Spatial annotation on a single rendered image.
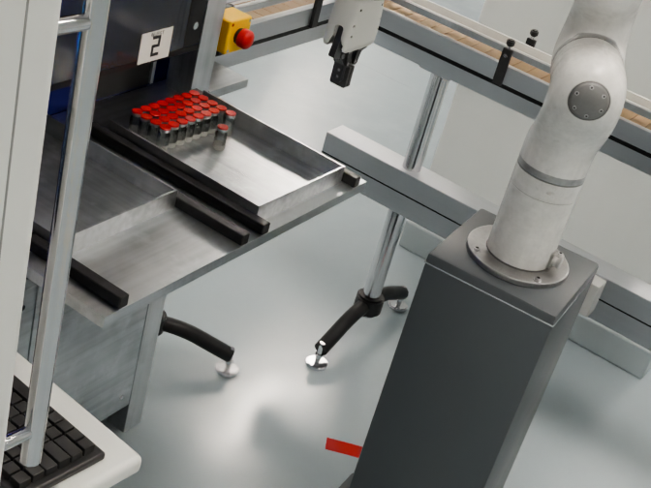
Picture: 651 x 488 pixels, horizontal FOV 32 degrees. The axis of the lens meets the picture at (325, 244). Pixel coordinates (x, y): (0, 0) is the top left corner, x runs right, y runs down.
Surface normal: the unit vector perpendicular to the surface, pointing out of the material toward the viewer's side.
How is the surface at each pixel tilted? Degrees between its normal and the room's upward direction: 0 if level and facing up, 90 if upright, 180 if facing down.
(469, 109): 90
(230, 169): 0
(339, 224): 0
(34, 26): 90
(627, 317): 90
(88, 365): 90
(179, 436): 0
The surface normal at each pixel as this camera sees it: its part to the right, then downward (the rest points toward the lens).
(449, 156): -0.55, 0.31
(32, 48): 0.75, 0.48
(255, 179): 0.24, -0.83
